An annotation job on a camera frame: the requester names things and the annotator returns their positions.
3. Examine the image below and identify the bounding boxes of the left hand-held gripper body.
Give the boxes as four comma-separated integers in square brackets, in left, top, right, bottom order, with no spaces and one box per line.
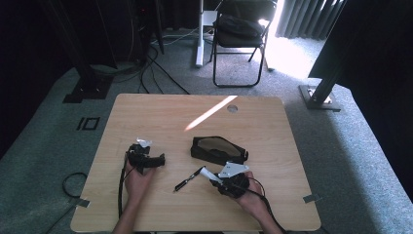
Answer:
[127,136,154,174]

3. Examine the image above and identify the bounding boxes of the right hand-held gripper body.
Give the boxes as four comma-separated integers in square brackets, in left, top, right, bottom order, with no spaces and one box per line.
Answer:
[217,161,250,199]

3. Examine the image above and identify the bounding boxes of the black pen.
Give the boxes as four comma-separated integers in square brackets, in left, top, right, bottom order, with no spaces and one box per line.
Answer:
[173,165,207,193]

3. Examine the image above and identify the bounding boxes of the black pencil case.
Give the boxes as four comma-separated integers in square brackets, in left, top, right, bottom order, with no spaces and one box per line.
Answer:
[190,136,249,167]

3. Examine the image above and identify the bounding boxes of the person's right hand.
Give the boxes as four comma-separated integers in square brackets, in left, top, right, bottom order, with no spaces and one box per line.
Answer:
[235,171,266,215]

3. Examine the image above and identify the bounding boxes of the person's left hand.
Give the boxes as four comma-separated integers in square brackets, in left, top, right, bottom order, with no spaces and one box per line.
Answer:
[124,161,157,203]

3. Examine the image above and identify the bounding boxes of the grey tape strip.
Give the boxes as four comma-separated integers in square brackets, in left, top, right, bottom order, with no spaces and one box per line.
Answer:
[73,197,92,209]
[302,193,321,205]

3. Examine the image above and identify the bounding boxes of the dark equipment tower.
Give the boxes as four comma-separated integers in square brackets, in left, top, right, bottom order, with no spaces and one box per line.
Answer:
[128,0,165,64]

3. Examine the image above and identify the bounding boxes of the white desk leg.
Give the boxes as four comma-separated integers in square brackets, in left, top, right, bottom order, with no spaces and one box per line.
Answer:
[195,0,207,68]

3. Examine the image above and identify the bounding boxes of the black metal stand, grey base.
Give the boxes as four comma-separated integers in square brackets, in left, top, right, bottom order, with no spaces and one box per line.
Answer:
[298,0,350,113]

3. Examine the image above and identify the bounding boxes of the black folding chair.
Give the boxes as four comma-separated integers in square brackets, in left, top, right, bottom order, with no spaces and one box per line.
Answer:
[208,0,279,89]

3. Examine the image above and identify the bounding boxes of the black bag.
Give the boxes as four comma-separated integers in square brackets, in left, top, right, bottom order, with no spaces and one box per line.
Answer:
[215,14,266,42]

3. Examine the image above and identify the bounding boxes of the grey curtain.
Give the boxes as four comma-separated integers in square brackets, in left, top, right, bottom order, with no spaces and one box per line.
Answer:
[275,0,340,41]

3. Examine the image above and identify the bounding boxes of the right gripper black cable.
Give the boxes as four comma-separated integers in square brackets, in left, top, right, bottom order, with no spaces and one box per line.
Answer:
[232,176,288,234]

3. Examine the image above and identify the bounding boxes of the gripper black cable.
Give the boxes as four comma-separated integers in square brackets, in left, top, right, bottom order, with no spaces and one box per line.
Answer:
[117,145,134,218]
[232,176,288,234]

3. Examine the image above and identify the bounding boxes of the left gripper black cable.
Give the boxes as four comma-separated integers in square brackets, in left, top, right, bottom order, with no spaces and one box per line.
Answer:
[117,145,134,218]

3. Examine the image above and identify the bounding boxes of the black cable loop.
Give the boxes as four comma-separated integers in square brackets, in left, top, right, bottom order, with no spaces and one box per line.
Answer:
[61,172,89,200]

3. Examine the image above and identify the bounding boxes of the black floor cables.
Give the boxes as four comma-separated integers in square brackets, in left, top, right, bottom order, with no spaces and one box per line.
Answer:
[138,43,191,96]

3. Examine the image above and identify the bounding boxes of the white floor cable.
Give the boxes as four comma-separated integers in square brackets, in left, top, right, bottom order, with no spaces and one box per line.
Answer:
[150,26,200,47]

